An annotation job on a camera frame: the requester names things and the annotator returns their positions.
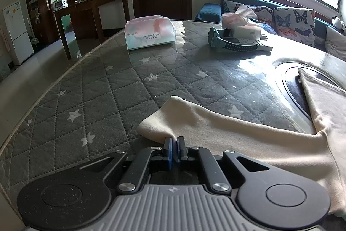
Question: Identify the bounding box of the leaning glass panel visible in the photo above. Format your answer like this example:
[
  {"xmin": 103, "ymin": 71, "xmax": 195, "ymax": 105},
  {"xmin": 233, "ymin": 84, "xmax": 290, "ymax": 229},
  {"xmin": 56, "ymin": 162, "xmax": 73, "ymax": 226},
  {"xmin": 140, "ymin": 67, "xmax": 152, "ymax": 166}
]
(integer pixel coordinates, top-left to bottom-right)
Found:
[{"xmin": 61, "ymin": 15, "xmax": 81, "ymax": 58}]

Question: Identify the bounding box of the cream garment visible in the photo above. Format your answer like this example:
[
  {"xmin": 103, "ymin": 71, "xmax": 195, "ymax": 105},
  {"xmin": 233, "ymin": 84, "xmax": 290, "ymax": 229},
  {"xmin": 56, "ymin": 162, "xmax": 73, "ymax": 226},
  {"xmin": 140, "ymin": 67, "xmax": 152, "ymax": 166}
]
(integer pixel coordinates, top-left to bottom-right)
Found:
[{"xmin": 136, "ymin": 68, "xmax": 346, "ymax": 216}]

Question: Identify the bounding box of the large butterfly print cushion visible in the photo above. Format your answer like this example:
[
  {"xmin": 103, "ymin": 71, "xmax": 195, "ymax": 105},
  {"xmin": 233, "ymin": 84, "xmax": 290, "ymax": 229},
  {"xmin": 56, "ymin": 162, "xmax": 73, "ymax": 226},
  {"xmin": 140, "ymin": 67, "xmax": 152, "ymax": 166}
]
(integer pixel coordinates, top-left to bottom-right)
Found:
[{"xmin": 273, "ymin": 7, "xmax": 316, "ymax": 47}]

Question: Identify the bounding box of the white pink tissue pack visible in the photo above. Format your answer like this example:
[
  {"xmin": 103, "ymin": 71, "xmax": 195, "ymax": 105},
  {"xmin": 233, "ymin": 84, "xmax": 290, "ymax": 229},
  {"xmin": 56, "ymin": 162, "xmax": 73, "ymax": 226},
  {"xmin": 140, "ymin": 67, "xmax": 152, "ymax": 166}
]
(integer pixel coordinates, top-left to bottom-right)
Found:
[{"xmin": 124, "ymin": 15, "xmax": 176, "ymax": 51}]

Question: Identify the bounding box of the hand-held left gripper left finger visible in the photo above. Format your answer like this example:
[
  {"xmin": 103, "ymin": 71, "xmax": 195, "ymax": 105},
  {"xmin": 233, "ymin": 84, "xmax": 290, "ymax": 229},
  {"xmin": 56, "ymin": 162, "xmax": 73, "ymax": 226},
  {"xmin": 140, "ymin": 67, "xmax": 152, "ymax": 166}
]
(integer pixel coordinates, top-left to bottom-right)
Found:
[{"xmin": 80, "ymin": 136, "xmax": 173, "ymax": 193}]

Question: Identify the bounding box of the white refrigerator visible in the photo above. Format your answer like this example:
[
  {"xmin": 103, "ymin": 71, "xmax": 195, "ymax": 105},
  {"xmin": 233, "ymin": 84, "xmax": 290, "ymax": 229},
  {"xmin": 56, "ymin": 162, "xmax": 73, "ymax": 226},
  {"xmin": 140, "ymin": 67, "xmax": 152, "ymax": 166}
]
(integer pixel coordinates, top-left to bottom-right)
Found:
[{"xmin": 2, "ymin": 0, "xmax": 35, "ymax": 66}]

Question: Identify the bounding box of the round black induction cooktop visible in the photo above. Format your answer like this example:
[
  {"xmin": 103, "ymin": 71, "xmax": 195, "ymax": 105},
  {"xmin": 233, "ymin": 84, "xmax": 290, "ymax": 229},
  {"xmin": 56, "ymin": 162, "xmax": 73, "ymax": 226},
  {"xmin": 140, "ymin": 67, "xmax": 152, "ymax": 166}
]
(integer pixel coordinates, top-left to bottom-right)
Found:
[{"xmin": 273, "ymin": 58, "xmax": 346, "ymax": 126}]

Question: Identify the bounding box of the white box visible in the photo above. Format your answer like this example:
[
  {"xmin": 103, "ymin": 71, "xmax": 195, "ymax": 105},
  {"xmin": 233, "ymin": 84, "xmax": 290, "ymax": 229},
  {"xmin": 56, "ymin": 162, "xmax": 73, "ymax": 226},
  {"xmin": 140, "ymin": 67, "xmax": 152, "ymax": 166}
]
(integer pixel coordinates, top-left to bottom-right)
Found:
[{"xmin": 230, "ymin": 24, "xmax": 262, "ymax": 41}]

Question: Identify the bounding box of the dark teal sofa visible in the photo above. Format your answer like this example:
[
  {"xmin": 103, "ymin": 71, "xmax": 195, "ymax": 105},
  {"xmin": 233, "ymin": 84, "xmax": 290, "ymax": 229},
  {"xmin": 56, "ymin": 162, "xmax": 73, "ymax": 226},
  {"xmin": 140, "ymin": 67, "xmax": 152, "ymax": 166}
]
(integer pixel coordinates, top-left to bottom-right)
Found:
[{"xmin": 195, "ymin": 0, "xmax": 346, "ymax": 61}]

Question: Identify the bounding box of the opened pink tissue pack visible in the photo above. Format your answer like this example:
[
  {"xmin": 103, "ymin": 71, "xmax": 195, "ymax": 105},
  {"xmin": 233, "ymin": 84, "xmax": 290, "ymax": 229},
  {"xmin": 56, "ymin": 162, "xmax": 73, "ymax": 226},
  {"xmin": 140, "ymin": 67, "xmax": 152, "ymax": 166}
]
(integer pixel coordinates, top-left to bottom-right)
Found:
[{"xmin": 221, "ymin": 4, "xmax": 257, "ymax": 30}]

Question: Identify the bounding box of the dark wooden counter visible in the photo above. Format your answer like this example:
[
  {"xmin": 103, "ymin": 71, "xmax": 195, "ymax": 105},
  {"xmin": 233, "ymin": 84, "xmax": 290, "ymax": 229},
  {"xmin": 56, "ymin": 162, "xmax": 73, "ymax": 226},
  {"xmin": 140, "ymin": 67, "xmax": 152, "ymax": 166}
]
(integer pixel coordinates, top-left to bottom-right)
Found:
[{"xmin": 53, "ymin": 0, "xmax": 130, "ymax": 60}]

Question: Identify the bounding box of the long butterfly print cushion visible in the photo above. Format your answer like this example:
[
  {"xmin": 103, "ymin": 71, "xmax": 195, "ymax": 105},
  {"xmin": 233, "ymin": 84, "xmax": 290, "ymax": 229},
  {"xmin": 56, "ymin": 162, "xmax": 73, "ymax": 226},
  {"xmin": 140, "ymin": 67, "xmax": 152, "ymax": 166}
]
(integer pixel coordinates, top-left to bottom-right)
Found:
[{"xmin": 223, "ymin": 0, "xmax": 273, "ymax": 24}]

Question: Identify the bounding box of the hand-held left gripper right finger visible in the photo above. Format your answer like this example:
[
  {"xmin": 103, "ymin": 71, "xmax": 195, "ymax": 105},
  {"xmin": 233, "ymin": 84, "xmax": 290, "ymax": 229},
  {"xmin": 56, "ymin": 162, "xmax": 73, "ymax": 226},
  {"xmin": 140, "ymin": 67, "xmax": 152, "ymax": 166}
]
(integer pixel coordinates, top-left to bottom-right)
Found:
[{"xmin": 177, "ymin": 136, "xmax": 271, "ymax": 194}]

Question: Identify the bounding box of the grey cushion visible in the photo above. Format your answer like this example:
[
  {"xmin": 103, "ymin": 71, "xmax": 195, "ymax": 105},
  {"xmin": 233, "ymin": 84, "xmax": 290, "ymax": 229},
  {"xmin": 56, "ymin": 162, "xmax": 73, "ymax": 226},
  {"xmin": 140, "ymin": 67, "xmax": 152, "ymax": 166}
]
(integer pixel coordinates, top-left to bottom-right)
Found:
[{"xmin": 324, "ymin": 26, "xmax": 346, "ymax": 61}]

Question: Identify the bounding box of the blue pillow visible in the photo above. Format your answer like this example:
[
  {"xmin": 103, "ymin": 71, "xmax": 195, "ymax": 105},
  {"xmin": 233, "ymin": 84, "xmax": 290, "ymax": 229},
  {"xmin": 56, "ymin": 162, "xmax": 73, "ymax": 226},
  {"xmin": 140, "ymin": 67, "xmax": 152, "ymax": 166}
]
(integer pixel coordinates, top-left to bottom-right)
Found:
[{"xmin": 195, "ymin": 3, "xmax": 223, "ymax": 23}]

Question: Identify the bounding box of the white teapot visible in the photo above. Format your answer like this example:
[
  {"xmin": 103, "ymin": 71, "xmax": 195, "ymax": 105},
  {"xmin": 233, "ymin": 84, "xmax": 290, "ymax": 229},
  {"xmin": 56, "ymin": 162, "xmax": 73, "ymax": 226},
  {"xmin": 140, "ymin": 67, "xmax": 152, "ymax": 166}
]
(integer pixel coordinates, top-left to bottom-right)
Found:
[{"xmin": 332, "ymin": 16, "xmax": 346, "ymax": 32}]

